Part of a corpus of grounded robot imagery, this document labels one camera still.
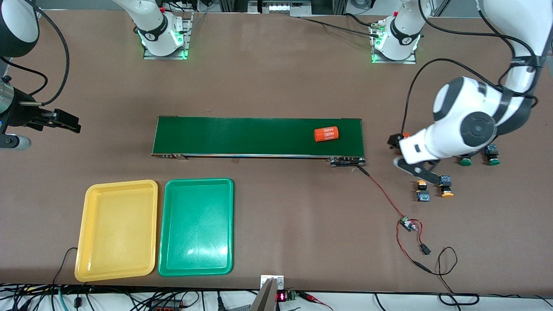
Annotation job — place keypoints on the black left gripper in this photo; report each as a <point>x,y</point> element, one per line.
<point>394,140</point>

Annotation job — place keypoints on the green plastic tray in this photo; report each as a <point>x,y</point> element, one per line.
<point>194,233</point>

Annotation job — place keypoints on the yellow mushroom push button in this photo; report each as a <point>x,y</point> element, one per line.
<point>422,196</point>
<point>445,180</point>

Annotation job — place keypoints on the red digit display module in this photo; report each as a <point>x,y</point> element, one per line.
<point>281,296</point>

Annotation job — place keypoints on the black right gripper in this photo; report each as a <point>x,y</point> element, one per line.
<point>20,115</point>

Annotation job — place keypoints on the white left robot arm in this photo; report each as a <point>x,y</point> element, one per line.
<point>458,112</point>

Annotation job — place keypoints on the small black controller board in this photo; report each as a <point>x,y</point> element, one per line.
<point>406,223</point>

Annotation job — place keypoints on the red clip lead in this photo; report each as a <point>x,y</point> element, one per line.
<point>311,297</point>

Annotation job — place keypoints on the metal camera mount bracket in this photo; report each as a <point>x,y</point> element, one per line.
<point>268,298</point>

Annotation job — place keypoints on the green mushroom push button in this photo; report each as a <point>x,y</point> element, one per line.
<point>491,151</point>
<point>465,162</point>

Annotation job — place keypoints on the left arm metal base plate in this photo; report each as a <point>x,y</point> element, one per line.
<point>410,61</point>

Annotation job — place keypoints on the yellow plastic tray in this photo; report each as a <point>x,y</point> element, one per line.
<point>112,233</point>

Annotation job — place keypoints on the green conveyor belt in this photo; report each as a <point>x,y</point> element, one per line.
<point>237,136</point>

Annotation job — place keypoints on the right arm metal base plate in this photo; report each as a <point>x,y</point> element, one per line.
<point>188,34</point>

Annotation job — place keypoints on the white lit panel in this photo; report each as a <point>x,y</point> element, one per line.
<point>276,6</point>

